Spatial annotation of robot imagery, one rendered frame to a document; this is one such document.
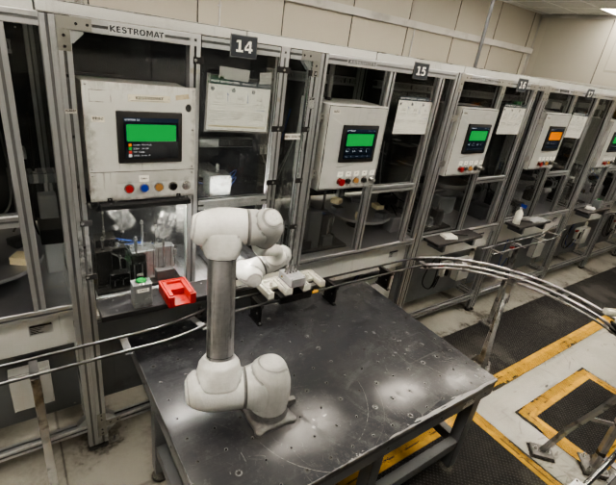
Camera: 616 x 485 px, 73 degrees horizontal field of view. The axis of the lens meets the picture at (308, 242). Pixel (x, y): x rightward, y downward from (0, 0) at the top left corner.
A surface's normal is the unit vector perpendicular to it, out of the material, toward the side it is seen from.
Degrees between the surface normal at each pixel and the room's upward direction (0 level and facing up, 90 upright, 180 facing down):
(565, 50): 90
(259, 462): 0
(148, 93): 90
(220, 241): 80
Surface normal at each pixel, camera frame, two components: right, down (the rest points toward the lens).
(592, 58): -0.82, 0.14
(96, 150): 0.56, 0.41
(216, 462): 0.13, -0.90
